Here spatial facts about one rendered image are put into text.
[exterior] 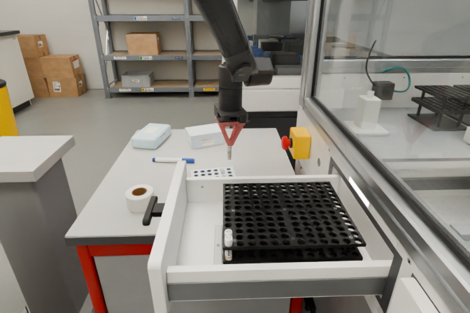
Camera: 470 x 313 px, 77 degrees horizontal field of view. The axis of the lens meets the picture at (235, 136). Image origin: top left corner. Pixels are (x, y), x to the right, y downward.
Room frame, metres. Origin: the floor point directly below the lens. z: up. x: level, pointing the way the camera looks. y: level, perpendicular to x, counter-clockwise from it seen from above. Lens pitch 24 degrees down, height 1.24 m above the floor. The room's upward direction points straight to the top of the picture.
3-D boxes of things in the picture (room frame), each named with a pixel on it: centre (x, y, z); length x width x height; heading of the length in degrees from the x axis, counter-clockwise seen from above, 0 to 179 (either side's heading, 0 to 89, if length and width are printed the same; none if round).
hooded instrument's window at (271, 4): (2.16, -0.49, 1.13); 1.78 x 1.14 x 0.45; 2
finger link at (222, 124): (0.71, 0.01, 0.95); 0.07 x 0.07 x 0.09; 14
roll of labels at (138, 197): (0.64, 0.24, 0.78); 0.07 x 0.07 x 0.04
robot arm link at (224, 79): (0.71, 0.00, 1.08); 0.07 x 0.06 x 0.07; 112
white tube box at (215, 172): (0.72, 0.06, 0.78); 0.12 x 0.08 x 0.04; 100
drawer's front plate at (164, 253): (0.43, 0.11, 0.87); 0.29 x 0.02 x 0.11; 2
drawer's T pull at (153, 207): (0.43, 0.14, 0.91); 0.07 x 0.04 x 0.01; 2
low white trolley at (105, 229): (0.84, 0.11, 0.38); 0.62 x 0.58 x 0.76; 2
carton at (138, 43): (4.33, 1.26, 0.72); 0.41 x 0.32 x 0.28; 92
